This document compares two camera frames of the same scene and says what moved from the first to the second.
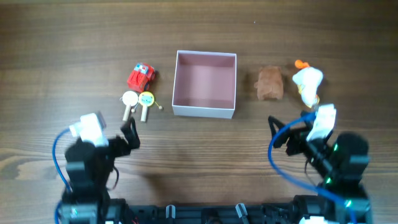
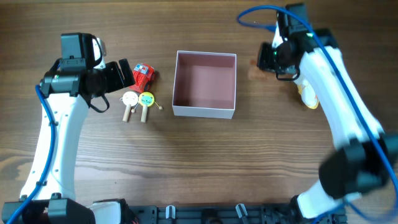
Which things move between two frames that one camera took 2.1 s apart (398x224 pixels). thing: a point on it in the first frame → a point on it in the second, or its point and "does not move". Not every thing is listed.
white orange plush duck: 308,79 does not move
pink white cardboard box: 204,84 does not move
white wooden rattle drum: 130,98 does not move
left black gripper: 131,137 → 118,81
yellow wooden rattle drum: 146,99 does not move
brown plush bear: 270,83 → 254,73
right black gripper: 297,137 → 262,63
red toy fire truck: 139,79 does not move
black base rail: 208,213 does not move
